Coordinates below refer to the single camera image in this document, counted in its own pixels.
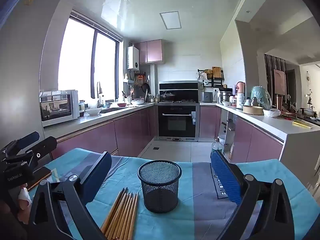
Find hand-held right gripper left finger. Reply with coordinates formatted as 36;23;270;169
27;151;113;240

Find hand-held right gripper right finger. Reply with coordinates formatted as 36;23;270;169
210;150;295;240

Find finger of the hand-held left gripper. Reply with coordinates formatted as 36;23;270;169
4;131;40;154
19;136;58;167

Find bundle of wooden chopsticks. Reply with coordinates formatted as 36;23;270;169
100;187;139;240

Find black mesh utensil holder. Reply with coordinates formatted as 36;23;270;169
137;160;182;213

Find person's left hand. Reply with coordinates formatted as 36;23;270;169
15;182;33;218

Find dark phone with copper edge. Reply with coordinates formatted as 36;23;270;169
26;166;53;192

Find large cooking oil bottle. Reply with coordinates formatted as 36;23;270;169
211;140;223;155

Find teal grey tablecloth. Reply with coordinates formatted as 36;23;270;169
27;147;320;240

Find pink base cabinet run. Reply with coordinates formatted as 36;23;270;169
51;104;157;159
200;105;284;164

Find white microwave oven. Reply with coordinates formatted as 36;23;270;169
39;89;80;128

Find black built-in oven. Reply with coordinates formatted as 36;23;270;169
157;104;200;142

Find white kitchen countertop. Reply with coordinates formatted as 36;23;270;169
42;100;320;143

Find round beige container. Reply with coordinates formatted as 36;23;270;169
242;105;264;115

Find white bowl in plastic bag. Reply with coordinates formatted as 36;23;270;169
263;108;281;118

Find teal appliance in plastic bag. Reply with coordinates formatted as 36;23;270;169
251;86;272;109

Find flat yellow box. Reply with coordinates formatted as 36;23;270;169
292;120;313;129

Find large kitchen window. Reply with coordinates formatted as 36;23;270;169
58;10;123;100

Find dark lidded cooking pot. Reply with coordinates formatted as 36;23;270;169
160;92;176;102

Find black range hood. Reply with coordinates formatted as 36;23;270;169
159;81;199;103

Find pink framed painting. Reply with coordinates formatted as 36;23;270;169
273;69;287;97

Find square ceiling light panel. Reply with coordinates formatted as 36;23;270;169
159;11;182;30

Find black wall rack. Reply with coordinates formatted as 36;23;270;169
197;69;224;88

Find white wall water heater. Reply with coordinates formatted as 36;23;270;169
127;45;140;71

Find pink wall cabinets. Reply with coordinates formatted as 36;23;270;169
135;39;163;64

